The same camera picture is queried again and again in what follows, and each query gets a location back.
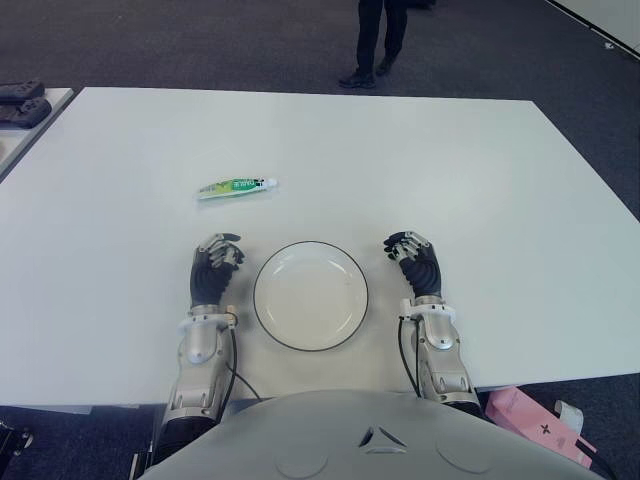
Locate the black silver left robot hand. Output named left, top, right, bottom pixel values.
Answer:
left=189, top=232, right=247, bottom=307

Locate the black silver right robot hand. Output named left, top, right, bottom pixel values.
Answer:
left=383, top=230, right=446, bottom=299

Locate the green white toothpaste tube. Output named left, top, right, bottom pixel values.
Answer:
left=196, top=175, right=280, bottom=202

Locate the white plate with black rim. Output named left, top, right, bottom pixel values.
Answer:
left=253, top=241, right=370, bottom=351

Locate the grey robot torso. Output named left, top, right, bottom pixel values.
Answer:
left=142, top=389, right=606, bottom=480

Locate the pink cardboard box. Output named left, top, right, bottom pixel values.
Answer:
left=485, top=385, right=599, bottom=471

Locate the white tape roll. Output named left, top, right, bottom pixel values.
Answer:
left=553, top=399, right=585, bottom=434

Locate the white side table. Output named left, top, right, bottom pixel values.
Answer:
left=0, top=87, right=75, bottom=181

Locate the person in dark trousers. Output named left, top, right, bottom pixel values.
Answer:
left=338, top=0, right=409, bottom=90

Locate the black game controller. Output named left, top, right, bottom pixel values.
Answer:
left=0, top=80, right=45, bottom=105
left=0, top=97, right=53, bottom=124

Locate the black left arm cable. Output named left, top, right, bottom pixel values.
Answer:
left=222, top=314, right=264, bottom=401

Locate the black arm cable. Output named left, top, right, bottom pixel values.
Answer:
left=398, top=314, right=424, bottom=399
left=222, top=314, right=264, bottom=401

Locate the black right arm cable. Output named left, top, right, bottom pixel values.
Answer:
left=398, top=314, right=424, bottom=399

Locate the black metal frame part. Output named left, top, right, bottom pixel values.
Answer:
left=0, top=419, right=35, bottom=456

